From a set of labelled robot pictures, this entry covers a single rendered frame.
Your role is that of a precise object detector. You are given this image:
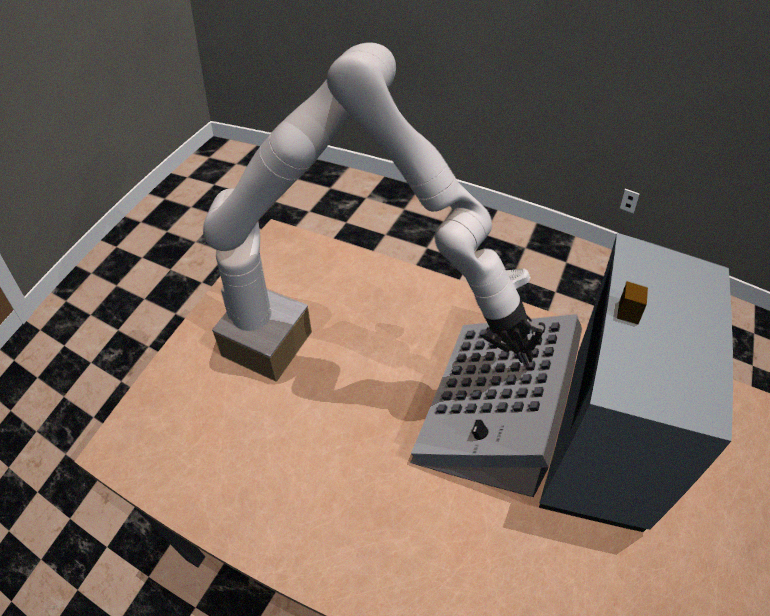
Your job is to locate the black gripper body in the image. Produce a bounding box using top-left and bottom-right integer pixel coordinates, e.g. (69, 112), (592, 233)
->
(483, 299), (532, 341)

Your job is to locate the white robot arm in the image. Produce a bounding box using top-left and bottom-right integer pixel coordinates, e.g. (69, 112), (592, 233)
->
(203, 43), (530, 331)

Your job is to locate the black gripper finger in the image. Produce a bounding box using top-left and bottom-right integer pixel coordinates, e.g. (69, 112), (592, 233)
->
(483, 327), (526, 365)
(513, 319), (545, 365)

